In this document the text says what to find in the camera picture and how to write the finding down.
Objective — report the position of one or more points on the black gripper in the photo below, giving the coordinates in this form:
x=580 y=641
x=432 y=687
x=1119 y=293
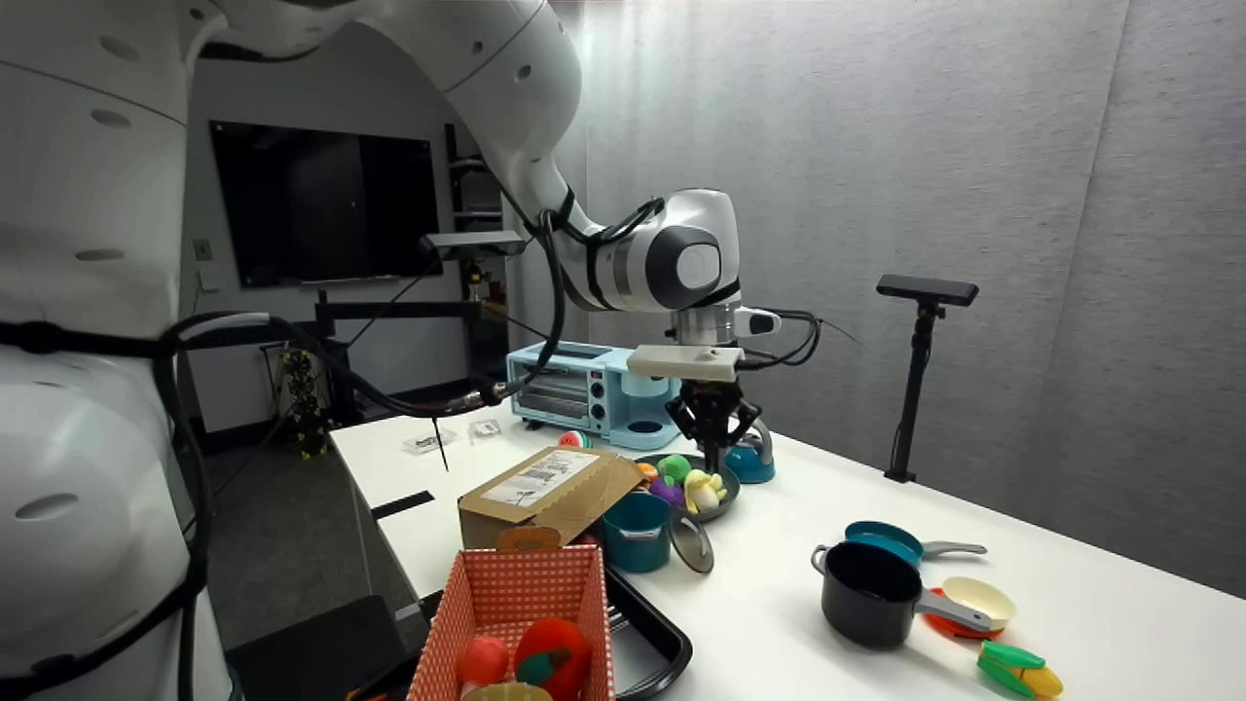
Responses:
x=713 y=415

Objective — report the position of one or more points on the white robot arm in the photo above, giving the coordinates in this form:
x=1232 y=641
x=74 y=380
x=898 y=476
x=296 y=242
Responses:
x=101 y=582

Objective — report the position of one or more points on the brown cardboard box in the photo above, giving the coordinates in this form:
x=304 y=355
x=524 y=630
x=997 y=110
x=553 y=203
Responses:
x=562 y=490

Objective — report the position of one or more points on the small red toy fruit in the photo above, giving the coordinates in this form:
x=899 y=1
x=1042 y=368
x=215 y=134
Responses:
x=483 y=660

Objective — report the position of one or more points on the black wall monitor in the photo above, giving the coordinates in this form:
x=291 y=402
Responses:
x=326 y=207

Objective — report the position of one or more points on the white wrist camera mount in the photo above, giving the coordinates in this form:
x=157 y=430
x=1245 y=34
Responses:
x=689 y=364

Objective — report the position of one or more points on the red toy tomato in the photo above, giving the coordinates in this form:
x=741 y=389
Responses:
x=553 y=656

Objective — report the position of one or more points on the red checkered cardboard box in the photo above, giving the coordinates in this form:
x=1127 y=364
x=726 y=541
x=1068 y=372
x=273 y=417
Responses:
x=505 y=594

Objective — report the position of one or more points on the black toy pot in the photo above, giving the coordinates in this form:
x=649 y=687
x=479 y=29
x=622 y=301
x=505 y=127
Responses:
x=867 y=594

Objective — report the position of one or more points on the blue toy frying pan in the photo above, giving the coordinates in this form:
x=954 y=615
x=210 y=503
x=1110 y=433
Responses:
x=906 y=543

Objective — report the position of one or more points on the light blue toaster oven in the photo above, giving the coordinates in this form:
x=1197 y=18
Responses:
x=592 y=393

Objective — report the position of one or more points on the black camera stand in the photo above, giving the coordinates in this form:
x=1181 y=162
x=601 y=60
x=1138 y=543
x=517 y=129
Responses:
x=933 y=301

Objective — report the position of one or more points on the green toy corn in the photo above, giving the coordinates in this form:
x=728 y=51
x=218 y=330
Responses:
x=1016 y=672

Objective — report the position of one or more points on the clear glass pot lid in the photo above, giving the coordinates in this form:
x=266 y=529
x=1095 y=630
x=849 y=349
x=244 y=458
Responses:
x=689 y=543

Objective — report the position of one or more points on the bowl of toy fruits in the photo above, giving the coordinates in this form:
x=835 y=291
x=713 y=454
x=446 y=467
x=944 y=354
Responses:
x=687 y=486

